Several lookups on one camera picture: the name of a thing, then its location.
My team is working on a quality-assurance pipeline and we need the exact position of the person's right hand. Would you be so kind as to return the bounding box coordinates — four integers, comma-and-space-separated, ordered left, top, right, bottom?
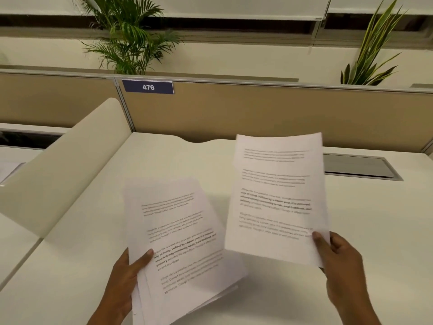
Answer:
312, 231, 370, 309

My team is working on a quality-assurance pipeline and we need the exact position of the person's left hand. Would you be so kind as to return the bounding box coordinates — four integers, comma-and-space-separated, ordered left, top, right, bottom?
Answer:
100, 248, 155, 319

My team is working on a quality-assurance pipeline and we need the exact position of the stack of printed paper sheets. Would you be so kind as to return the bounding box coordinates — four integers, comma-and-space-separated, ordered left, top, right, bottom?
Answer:
122, 177, 249, 325

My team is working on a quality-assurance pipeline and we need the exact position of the single printed paper sheet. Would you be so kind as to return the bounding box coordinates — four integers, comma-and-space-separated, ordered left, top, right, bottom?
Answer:
224, 132, 331, 268

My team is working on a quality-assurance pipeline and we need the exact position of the person's left forearm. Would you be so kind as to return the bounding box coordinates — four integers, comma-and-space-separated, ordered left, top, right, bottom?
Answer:
87, 309, 128, 325

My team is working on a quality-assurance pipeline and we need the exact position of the person's right forearm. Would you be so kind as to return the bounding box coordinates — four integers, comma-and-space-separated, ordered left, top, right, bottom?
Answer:
339, 290, 392, 325

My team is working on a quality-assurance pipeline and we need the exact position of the white curved desk divider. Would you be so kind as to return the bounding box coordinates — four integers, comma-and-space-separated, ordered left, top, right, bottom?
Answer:
0, 97, 133, 238

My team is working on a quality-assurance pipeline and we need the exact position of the beige cubicle partition panel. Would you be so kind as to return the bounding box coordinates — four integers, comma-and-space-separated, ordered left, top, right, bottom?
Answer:
114, 75, 433, 156

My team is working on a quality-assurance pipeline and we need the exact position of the blue desk number sign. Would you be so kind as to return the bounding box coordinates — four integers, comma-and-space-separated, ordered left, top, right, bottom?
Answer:
121, 79, 175, 95

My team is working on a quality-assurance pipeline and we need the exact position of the beige side partition panel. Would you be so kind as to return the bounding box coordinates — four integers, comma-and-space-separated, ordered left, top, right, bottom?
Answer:
0, 70, 131, 129

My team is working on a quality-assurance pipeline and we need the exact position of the yellow-edged snake plant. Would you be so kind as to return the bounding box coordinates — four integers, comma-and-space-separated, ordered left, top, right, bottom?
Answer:
340, 0, 411, 86

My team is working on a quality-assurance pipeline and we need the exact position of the green palm plant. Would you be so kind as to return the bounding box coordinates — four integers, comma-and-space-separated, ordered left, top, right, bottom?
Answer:
75, 0, 185, 76

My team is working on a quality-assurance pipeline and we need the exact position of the white roller window blind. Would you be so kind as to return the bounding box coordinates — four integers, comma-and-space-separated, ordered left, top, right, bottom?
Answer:
0, 0, 332, 21

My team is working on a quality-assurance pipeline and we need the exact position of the grey desk cable hatch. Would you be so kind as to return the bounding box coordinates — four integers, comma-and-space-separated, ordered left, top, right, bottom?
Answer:
322, 153, 404, 182

